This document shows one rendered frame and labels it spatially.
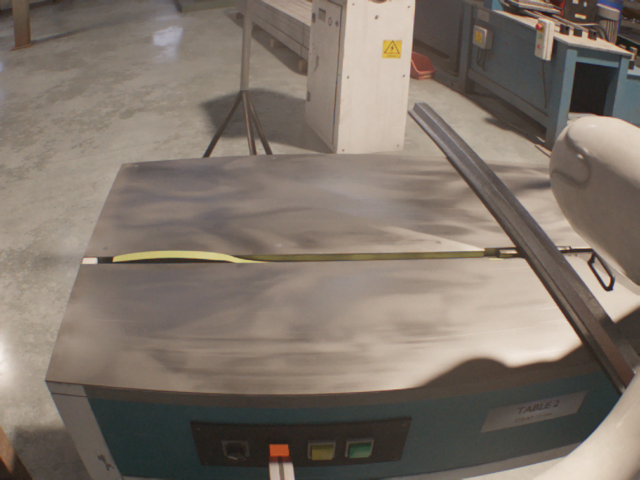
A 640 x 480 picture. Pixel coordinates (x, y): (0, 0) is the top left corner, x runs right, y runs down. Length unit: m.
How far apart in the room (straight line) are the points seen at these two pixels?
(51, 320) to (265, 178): 1.16
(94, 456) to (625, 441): 0.62
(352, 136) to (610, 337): 2.23
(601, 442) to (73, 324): 0.60
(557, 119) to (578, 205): 2.77
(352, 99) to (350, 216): 1.87
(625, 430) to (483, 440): 0.36
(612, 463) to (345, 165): 0.77
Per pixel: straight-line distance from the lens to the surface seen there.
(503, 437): 0.78
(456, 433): 0.73
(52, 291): 2.09
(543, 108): 3.45
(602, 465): 0.44
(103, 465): 0.78
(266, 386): 0.62
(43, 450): 1.58
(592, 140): 0.55
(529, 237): 0.89
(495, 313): 0.75
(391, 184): 1.00
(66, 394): 0.68
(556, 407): 0.78
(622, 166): 0.52
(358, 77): 2.72
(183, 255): 0.80
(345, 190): 0.97
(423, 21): 5.04
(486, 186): 1.02
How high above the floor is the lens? 1.19
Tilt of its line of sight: 33 degrees down
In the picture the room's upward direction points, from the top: 4 degrees clockwise
